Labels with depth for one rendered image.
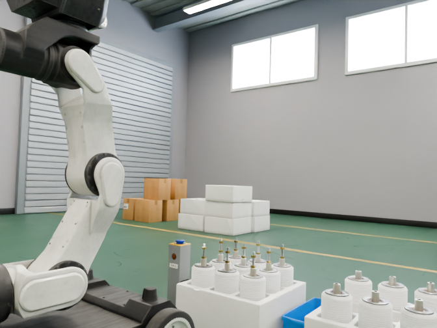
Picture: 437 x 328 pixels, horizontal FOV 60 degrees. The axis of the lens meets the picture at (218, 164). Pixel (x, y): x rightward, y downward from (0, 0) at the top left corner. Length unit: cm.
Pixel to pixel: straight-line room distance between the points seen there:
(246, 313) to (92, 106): 87
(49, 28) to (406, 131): 580
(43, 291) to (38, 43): 67
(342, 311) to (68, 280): 82
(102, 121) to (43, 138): 523
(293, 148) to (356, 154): 114
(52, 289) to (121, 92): 639
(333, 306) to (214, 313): 45
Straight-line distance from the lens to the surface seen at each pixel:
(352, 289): 152
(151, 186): 533
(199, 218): 443
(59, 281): 118
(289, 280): 164
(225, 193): 417
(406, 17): 689
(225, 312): 147
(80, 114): 124
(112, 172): 124
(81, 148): 126
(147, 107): 777
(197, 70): 877
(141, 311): 126
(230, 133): 786
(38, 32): 120
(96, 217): 124
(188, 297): 157
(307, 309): 168
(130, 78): 761
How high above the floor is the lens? 60
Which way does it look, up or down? 2 degrees up
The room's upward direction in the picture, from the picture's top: 2 degrees clockwise
